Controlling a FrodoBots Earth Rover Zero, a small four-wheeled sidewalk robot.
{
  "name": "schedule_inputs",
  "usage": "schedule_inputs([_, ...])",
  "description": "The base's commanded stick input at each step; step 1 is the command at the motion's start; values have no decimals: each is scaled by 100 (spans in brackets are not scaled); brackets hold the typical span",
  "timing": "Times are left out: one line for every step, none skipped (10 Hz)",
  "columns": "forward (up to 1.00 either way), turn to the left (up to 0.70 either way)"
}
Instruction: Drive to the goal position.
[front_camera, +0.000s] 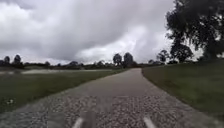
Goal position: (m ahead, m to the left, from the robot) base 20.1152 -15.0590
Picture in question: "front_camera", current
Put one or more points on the pale flat ground strip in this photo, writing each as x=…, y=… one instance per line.
x=43, y=71

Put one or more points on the distant row of trees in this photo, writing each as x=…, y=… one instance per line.
x=16, y=62

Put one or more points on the grass slope beside path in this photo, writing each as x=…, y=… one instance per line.
x=193, y=83

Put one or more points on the grey gravel path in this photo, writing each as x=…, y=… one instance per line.
x=113, y=86

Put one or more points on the distant round tree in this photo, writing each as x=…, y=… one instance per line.
x=128, y=59
x=117, y=59

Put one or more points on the broad dark tree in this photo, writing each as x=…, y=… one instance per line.
x=181, y=51

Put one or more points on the small sparse tree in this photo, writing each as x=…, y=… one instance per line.
x=163, y=55

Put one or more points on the robot's own part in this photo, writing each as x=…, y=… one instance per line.
x=77, y=123
x=149, y=122

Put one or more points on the grass beside path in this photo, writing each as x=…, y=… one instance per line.
x=33, y=86

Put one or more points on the large dark tree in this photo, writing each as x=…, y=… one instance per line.
x=203, y=23

